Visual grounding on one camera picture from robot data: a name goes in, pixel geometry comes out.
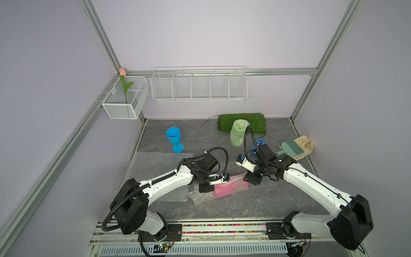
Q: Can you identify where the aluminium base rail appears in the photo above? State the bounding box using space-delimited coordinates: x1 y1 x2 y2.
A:
85 219 369 257

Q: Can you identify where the pink plastic wine glass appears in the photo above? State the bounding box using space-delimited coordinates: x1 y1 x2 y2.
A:
215 180 248 197

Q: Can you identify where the white mesh wall basket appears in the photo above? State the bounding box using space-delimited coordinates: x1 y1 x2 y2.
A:
102 76 149 120

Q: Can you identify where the artificial tulip flower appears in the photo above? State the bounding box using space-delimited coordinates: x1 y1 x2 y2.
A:
119 67 133 104

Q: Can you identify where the blue tape dispenser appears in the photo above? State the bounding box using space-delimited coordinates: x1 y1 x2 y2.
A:
250 139 265 157

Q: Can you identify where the green dustpan brush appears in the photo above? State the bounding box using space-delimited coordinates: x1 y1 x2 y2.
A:
275 140 304 157

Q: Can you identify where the green plastic wine glass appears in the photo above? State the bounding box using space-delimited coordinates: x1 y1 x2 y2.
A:
231 120 248 146

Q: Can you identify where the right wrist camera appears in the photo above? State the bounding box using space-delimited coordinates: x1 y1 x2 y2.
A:
235 154 256 173

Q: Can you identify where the blue plastic wine glass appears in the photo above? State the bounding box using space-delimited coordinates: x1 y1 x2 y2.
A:
166 127 184 153

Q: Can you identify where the white wire wall rack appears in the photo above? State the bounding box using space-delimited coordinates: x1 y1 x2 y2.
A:
151 66 248 101

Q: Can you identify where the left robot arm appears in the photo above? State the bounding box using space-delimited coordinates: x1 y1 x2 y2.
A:
101 147 230 241

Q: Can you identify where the artificial grass mat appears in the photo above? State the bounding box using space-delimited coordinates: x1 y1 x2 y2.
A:
217 113 267 134

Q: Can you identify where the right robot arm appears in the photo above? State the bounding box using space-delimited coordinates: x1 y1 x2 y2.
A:
236 144 374 253

